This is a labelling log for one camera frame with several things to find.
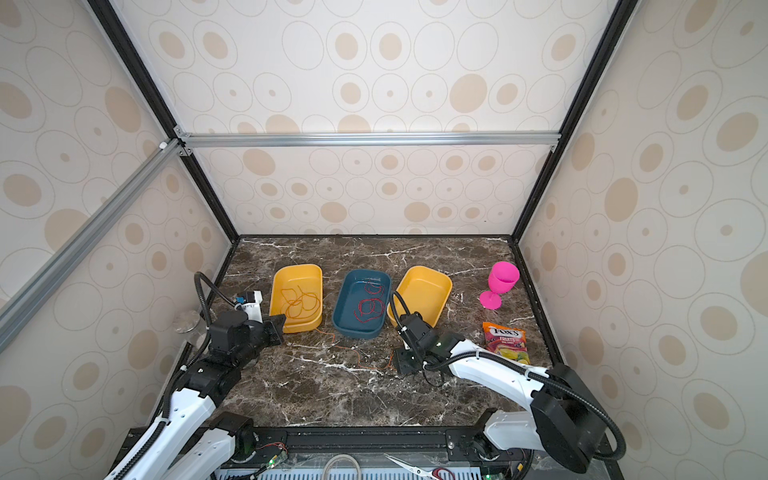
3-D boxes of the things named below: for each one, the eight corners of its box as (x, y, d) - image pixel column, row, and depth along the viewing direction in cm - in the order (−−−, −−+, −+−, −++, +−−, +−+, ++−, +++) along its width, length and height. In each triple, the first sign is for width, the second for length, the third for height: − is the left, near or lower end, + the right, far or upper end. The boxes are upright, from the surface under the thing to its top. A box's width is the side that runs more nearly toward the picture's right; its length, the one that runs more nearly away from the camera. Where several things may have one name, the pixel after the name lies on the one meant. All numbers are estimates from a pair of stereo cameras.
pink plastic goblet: (482, 312, 101) (495, 284, 88) (477, 290, 106) (489, 261, 94) (506, 312, 101) (523, 284, 88) (500, 290, 106) (515, 261, 94)
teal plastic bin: (333, 341, 94) (330, 331, 89) (341, 280, 109) (339, 269, 104) (390, 341, 94) (390, 331, 89) (390, 280, 109) (390, 269, 104)
